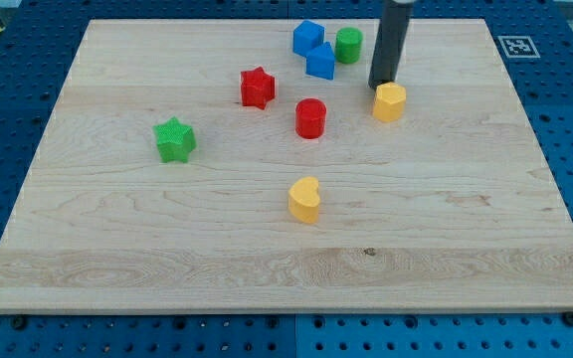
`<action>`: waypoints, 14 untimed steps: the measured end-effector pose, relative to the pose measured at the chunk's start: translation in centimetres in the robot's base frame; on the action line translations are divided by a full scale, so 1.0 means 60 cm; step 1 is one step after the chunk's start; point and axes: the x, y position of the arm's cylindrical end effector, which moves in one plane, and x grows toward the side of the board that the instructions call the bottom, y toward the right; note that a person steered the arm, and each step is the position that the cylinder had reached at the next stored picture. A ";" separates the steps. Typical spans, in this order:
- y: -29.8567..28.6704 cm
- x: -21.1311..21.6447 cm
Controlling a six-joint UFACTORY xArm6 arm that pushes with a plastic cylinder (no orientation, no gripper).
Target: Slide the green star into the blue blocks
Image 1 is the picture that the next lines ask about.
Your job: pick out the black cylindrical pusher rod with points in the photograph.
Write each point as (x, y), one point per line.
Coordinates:
(390, 41)

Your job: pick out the red star block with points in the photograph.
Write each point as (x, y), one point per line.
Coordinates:
(257, 87)

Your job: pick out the green star block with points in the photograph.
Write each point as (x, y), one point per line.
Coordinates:
(174, 140)

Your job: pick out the green cylinder block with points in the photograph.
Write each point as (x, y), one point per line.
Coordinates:
(348, 44)

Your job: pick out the yellow hexagon block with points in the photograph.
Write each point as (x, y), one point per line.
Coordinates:
(389, 102)

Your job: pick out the blue triangle block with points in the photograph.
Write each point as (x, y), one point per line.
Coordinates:
(320, 62)

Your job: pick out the blue cube block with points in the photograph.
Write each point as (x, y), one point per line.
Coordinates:
(306, 36)

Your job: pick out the red cylinder block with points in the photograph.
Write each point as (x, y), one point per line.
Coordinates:
(310, 115)

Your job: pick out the white fiducial marker tag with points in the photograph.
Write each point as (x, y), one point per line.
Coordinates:
(518, 47)

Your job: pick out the yellow heart block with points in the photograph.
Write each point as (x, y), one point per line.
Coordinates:
(303, 200)

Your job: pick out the light wooden board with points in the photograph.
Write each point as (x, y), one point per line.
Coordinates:
(451, 208)

